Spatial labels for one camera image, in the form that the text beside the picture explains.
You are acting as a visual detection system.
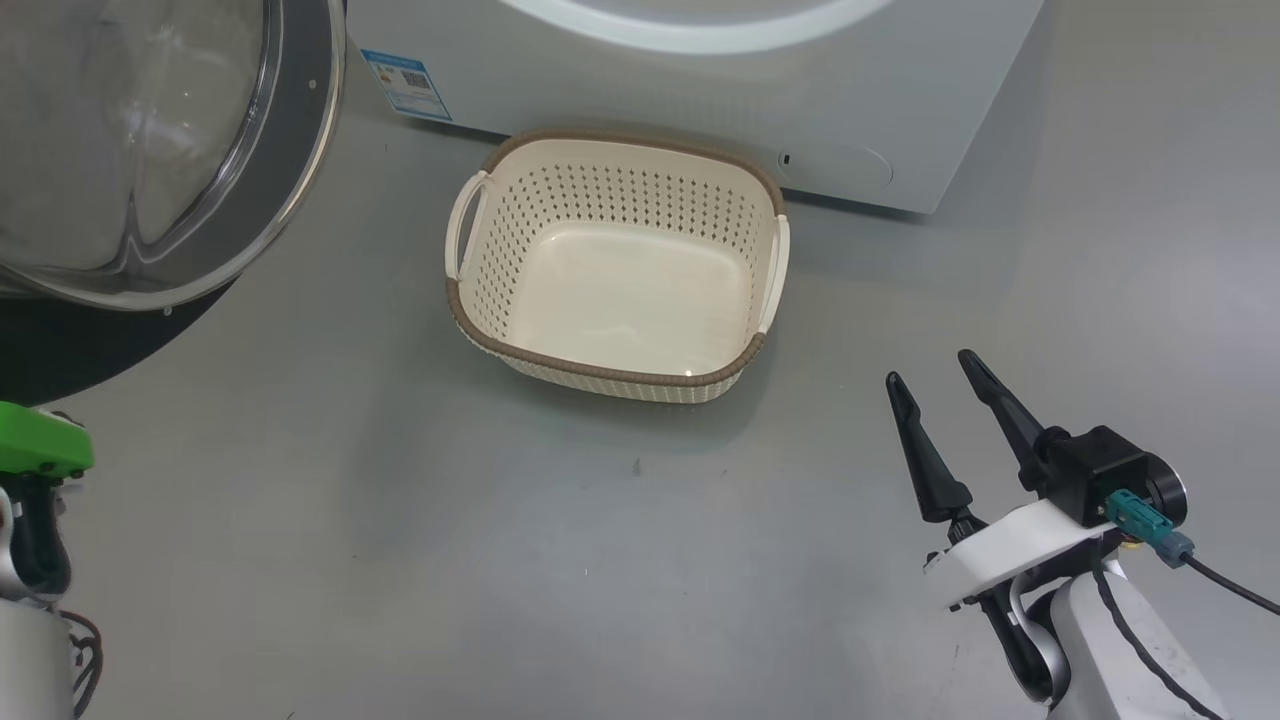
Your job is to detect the bright green left gripper body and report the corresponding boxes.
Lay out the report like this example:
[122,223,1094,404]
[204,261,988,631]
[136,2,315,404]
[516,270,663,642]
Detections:
[0,400,96,481]

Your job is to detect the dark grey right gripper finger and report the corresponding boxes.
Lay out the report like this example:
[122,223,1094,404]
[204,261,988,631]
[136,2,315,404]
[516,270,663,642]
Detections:
[885,372,976,526]
[957,349,1046,467]

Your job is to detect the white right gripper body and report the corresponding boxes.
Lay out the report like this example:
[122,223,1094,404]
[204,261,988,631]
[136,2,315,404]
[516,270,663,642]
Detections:
[922,498,1121,611]

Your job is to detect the round washing machine glass door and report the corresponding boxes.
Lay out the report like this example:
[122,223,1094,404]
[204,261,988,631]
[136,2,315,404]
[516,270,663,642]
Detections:
[0,0,348,406]

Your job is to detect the white front-load washing machine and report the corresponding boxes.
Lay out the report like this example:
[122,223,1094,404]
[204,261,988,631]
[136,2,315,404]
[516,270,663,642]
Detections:
[345,0,1046,216]

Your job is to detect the cream perforated laundry basket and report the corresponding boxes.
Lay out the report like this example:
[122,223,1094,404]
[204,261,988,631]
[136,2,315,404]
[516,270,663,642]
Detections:
[444,130,791,405]

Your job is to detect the energy label sticker with QR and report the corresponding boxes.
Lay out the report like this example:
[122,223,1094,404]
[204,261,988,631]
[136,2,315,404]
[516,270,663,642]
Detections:
[360,48,453,123]

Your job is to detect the black cable with teal connector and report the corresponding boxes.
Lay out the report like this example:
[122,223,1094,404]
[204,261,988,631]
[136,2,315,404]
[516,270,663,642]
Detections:
[1105,490,1280,617]

